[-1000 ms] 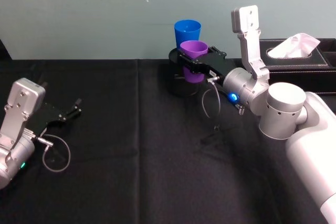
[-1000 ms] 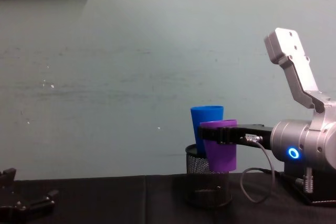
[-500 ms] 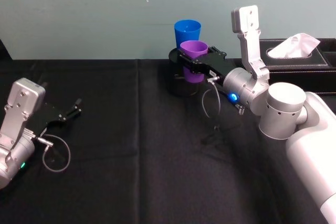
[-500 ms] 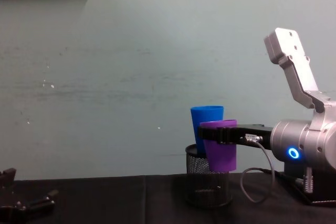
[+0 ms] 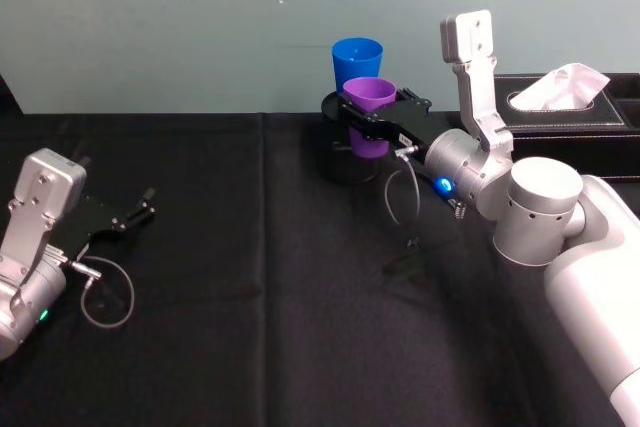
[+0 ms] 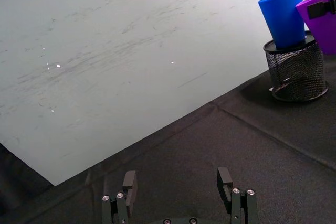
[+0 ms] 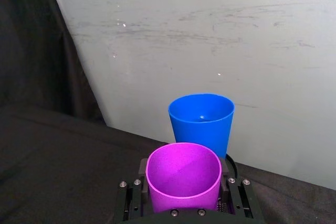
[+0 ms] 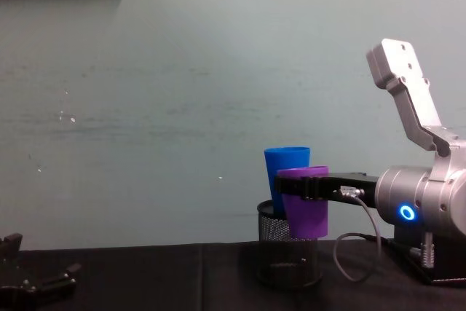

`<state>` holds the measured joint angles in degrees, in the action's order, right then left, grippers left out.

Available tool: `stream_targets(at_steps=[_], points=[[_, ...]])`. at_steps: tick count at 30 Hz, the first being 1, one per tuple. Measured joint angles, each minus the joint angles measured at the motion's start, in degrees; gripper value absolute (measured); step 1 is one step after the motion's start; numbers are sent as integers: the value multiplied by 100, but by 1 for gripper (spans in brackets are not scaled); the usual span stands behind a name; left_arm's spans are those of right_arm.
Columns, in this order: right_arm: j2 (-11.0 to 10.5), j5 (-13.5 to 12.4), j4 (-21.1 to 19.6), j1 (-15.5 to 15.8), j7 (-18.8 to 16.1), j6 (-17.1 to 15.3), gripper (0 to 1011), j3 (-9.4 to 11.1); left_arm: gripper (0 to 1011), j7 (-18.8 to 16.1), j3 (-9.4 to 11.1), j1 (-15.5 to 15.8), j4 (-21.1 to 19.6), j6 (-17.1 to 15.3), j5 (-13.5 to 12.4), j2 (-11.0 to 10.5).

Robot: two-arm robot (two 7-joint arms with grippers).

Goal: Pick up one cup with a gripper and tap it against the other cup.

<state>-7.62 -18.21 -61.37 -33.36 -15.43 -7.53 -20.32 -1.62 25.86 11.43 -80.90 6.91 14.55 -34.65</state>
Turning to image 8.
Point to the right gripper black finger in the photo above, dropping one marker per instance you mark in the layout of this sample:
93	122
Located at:
314	188

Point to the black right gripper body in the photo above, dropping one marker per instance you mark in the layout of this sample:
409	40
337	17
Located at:
358	181

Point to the black mesh pen holder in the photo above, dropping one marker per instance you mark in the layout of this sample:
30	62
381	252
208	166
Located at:
276	231

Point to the purple plastic cup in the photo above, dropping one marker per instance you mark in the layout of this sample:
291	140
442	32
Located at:
307	218

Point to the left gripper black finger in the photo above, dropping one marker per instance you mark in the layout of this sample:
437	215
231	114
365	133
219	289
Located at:
58	285
10	252

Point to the blue plastic cup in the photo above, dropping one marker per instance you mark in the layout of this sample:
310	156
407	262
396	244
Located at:
282	165

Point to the black table cloth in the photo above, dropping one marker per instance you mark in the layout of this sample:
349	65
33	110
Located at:
164	278

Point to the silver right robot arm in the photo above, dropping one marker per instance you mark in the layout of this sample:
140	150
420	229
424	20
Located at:
418	114

